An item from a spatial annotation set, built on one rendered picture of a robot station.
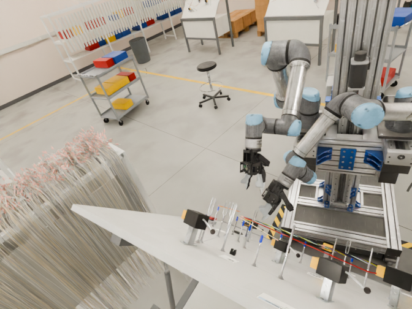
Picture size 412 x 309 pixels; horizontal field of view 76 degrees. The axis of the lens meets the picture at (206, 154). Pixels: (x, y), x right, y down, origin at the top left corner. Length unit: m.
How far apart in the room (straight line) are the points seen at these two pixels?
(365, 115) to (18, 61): 8.42
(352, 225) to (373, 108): 1.35
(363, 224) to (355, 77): 1.25
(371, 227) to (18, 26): 8.60
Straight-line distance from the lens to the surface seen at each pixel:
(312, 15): 5.49
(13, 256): 1.52
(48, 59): 9.07
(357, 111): 1.35
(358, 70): 1.75
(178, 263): 0.60
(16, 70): 8.89
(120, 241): 0.78
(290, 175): 1.35
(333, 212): 2.56
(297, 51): 1.39
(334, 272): 0.72
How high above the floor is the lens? 2.20
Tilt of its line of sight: 37 degrees down
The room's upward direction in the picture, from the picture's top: 15 degrees counter-clockwise
